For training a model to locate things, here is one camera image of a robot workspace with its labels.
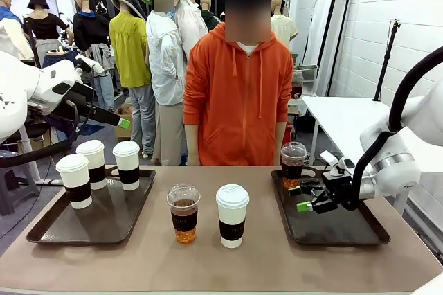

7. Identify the person's right forearm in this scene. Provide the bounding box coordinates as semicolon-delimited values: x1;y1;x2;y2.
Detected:
184;124;202;166

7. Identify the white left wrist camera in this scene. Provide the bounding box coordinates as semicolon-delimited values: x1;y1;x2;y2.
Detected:
74;54;105;75

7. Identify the brown cardboard box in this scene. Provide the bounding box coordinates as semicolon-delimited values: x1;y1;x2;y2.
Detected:
113;104;134;142

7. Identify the glass jar with dark liquid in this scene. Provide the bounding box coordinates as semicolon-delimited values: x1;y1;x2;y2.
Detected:
291;70;305;100

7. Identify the person's left forearm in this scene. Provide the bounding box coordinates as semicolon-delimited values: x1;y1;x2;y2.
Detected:
275;120;289;166

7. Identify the black tripod stand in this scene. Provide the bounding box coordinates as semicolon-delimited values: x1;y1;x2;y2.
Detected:
372;19;401;102

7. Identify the mannequin in white shirt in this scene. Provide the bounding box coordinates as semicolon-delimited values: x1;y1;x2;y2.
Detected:
174;0;210;62

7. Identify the clear cup of iced tea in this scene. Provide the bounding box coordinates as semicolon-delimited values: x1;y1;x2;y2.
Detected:
166;183;201;245

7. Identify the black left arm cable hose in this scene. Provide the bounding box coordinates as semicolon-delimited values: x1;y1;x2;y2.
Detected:
0;99;81;170

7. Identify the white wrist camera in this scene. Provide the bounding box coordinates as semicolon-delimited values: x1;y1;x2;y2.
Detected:
318;150;356;172
74;54;105;75

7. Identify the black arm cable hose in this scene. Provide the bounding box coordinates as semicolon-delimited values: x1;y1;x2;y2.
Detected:
0;99;81;170
342;45;443;211

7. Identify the blue jeans half mannequin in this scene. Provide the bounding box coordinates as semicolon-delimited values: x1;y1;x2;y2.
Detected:
42;45;79;67

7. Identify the mannequin with black hat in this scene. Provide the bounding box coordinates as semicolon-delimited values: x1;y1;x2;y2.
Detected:
23;0;74;67

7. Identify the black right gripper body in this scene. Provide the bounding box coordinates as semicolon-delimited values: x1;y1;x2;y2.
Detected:
309;170;354;215

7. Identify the person in orange hoodie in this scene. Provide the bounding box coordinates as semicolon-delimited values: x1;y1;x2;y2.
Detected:
182;0;295;167

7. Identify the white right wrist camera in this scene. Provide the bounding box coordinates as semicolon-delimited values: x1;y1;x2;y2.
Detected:
318;150;356;172

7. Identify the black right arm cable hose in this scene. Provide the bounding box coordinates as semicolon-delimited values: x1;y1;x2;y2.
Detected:
342;45;443;211

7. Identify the white lidded paper coffee cup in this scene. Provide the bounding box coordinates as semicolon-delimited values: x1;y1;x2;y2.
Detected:
75;139;107;191
215;184;251;249
55;153;93;210
111;141;141;191

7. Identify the mannequin in dark green top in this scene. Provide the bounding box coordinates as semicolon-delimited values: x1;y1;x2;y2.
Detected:
199;0;222;32

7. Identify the dark brown serving tray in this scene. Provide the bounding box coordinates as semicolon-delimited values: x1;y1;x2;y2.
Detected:
26;165;157;244
271;166;391;246

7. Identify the mannequin in cream shirt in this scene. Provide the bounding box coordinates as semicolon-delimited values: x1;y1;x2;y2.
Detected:
271;0;299;50

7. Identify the mannequin in black blue hoodie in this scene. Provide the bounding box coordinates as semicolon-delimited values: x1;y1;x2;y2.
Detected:
72;0;117;113

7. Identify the white work table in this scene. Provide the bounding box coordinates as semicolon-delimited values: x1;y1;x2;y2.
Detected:
301;96;411;206

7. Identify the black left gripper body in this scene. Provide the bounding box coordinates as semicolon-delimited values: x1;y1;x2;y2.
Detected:
60;82;96;116

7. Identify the mannequin in yellow shirt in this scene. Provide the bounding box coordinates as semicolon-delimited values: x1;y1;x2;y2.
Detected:
109;0;156;156

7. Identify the figure white coat green hat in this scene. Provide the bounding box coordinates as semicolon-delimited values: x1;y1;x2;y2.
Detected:
138;0;188;166

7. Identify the clear dome-lid cup red drink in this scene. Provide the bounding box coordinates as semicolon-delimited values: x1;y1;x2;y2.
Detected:
280;141;308;190

